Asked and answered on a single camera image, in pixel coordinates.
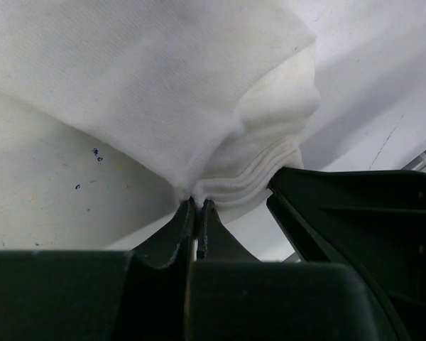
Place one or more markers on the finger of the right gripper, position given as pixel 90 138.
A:
pixel 372 221

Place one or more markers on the white sock pair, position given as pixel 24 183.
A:
pixel 212 96

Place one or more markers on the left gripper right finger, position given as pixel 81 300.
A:
pixel 274 301

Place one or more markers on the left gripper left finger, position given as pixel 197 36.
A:
pixel 97 295

